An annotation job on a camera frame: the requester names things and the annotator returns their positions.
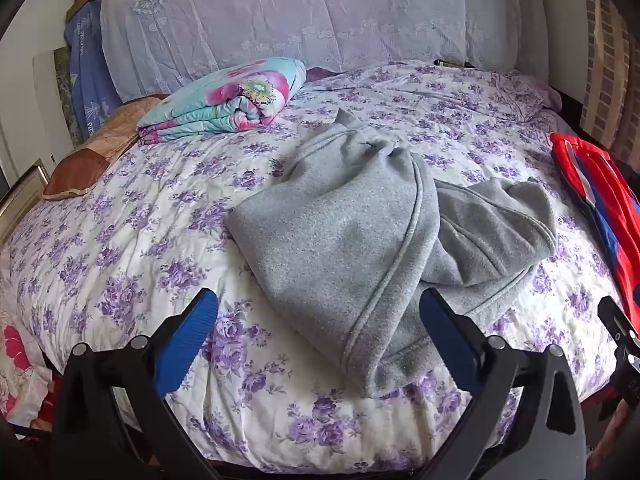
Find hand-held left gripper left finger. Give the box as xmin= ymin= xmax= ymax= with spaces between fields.
xmin=50 ymin=287 xmax=221 ymax=480

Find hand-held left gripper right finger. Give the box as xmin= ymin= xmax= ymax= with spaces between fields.
xmin=419 ymin=287 xmax=587 ymax=480

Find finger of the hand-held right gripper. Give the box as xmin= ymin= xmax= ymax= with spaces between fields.
xmin=597 ymin=295 xmax=640 ymax=362

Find grey fleece pants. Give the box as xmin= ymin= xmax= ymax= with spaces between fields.
xmin=225 ymin=107 xmax=559 ymax=398

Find person's right hand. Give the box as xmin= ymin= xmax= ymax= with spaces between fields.
xmin=589 ymin=400 xmax=633 ymax=467

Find red and blue garment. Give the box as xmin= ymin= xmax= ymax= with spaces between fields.
xmin=549 ymin=132 xmax=640 ymax=333

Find purple floral bedspread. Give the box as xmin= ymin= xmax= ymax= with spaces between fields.
xmin=0 ymin=59 xmax=626 ymax=475

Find pink floral cloth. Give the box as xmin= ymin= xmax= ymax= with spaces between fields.
xmin=0 ymin=305 xmax=53 ymax=428

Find brown satin pillow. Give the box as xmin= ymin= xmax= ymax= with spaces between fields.
xmin=42 ymin=96 xmax=163 ymax=202

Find folded teal floral blanket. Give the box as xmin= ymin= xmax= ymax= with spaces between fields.
xmin=137 ymin=56 xmax=307 ymax=147

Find purple floral pillow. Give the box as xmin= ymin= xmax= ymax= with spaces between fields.
xmin=492 ymin=71 xmax=562 ymax=123

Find blue printed cloth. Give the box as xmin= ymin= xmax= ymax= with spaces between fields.
xmin=64 ymin=0 xmax=123 ymax=141

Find lavender lace cover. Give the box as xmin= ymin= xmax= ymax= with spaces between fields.
xmin=101 ymin=0 xmax=523 ymax=103

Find metal frame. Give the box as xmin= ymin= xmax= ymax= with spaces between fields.
xmin=0 ymin=159 xmax=50 ymax=233

